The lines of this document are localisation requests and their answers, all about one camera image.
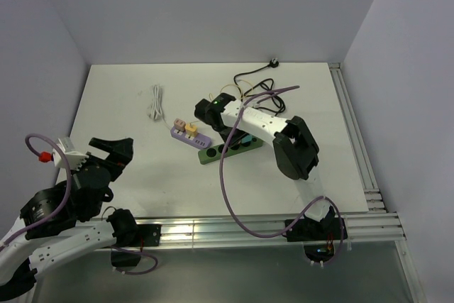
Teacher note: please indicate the teal plug adapter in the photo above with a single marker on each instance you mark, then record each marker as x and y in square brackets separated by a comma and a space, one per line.
[247, 140]

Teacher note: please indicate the aluminium right rail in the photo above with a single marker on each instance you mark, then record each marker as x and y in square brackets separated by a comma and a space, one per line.
[372, 192]

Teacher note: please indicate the purple power strip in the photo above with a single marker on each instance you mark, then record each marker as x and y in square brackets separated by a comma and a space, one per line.
[200, 141]

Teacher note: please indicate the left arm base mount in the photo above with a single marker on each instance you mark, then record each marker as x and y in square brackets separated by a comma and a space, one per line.
[136, 259]

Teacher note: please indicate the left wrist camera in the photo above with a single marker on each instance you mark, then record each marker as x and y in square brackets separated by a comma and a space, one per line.
[75, 158]

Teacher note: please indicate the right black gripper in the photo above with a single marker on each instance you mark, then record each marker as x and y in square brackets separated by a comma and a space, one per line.
[237, 139]

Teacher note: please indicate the green power strip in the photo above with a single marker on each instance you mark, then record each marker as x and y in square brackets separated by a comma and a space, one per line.
[213, 153]

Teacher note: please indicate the pink plug adapter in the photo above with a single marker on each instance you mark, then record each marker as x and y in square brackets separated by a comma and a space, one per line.
[179, 125]

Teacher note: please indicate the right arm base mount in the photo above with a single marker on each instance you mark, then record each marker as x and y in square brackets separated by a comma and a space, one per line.
[324, 232]

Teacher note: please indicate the orange charger plug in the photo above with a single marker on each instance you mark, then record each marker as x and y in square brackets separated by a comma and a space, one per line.
[191, 130]

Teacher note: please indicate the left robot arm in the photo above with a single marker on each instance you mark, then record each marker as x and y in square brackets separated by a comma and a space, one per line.
[30, 247]

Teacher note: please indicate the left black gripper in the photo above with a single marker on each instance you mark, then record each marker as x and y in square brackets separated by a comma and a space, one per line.
[121, 152]

